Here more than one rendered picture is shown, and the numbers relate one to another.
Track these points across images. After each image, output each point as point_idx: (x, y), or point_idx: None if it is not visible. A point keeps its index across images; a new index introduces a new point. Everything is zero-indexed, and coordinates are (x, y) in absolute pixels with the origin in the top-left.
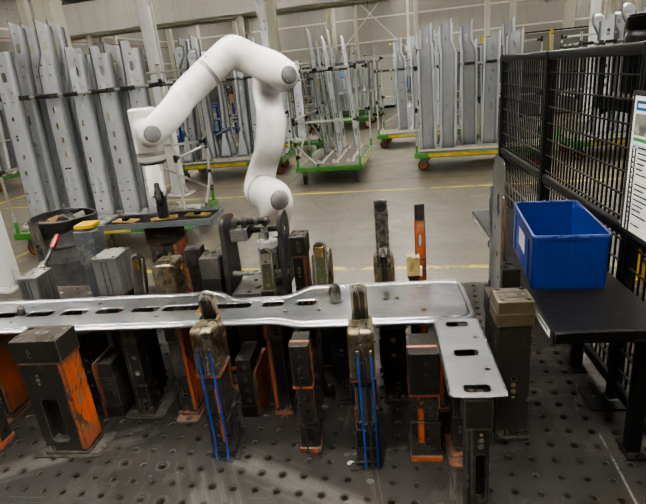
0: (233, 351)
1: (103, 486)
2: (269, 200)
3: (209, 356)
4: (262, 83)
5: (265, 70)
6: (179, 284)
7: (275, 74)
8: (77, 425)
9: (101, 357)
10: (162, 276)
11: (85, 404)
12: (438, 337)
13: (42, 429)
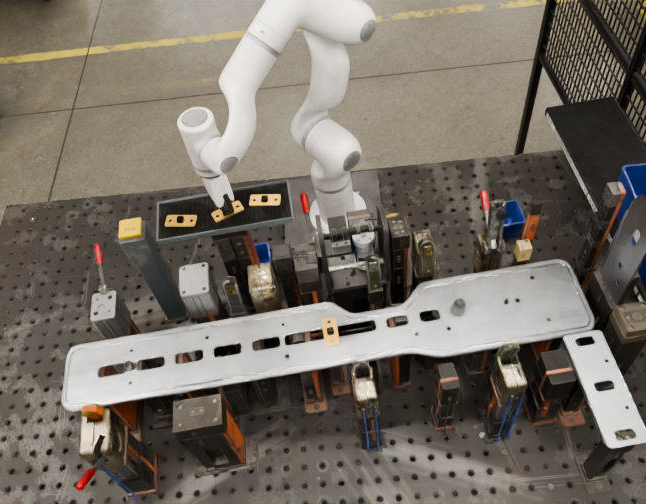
0: None
1: (283, 496)
2: (342, 166)
3: (375, 410)
4: None
5: (339, 31)
6: (277, 294)
7: (352, 35)
8: (237, 455)
9: None
10: (262, 296)
11: (237, 436)
12: (575, 365)
13: (203, 462)
